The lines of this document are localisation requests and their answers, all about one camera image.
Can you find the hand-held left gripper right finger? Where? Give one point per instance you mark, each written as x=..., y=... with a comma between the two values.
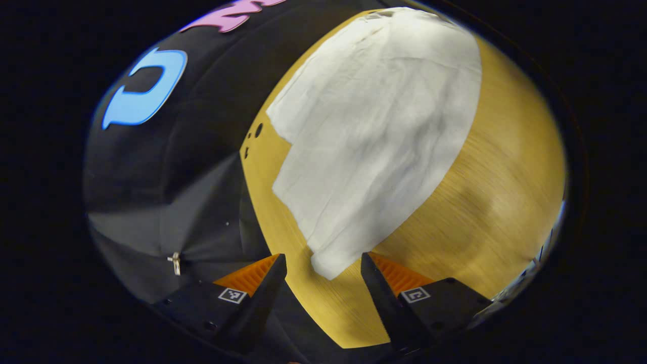
x=384, y=303

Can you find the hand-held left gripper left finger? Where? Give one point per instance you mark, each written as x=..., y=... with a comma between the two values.
x=258, y=303

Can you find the white jeans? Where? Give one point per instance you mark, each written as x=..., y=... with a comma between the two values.
x=374, y=131

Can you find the silver cloth clip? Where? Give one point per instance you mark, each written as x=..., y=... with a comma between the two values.
x=175, y=263

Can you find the black backdrop cloth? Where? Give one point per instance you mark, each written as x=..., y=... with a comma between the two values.
x=202, y=167

